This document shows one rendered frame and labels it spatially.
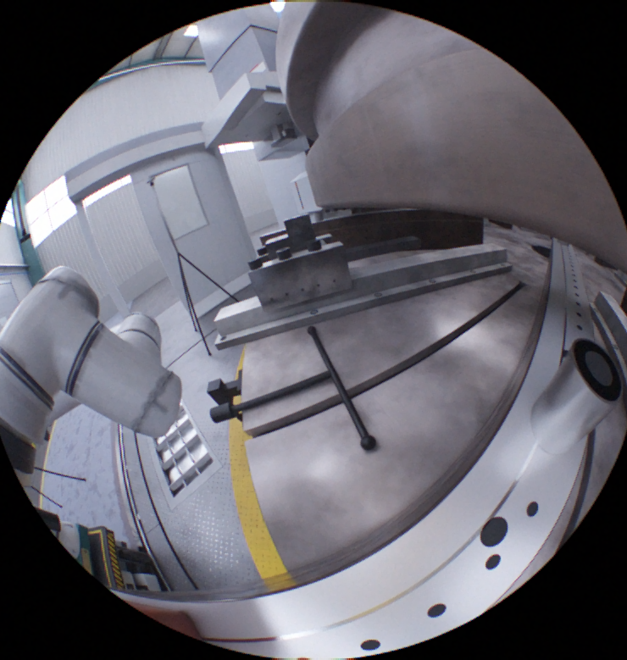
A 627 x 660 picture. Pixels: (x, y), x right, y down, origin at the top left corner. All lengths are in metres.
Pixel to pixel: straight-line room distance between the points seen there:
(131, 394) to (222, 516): 0.93
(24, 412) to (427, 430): 0.74
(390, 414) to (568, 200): 0.65
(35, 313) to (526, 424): 0.48
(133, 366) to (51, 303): 0.11
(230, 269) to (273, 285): 2.25
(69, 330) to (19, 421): 0.09
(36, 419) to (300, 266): 0.91
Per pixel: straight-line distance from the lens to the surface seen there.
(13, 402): 0.21
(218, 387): 0.97
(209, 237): 3.07
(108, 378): 0.22
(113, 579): 1.22
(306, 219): 1.00
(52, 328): 0.22
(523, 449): 0.26
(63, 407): 0.45
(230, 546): 1.08
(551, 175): 0.32
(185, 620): 0.30
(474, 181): 0.35
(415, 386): 0.72
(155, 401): 0.23
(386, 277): 1.14
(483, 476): 0.23
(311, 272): 0.92
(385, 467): 0.60
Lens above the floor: 0.89
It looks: 35 degrees down
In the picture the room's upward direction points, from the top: 18 degrees counter-clockwise
